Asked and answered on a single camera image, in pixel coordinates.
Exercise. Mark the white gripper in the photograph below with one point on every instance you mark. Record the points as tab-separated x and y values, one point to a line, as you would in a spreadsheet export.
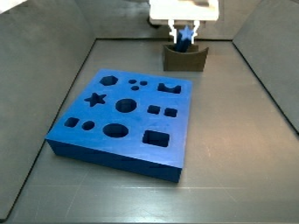
184	10

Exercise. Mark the black curved fixture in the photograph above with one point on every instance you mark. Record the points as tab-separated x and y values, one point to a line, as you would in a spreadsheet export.
189	61

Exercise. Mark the blue foam shape board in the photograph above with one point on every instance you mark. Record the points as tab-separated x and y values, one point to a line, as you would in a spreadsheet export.
126	123

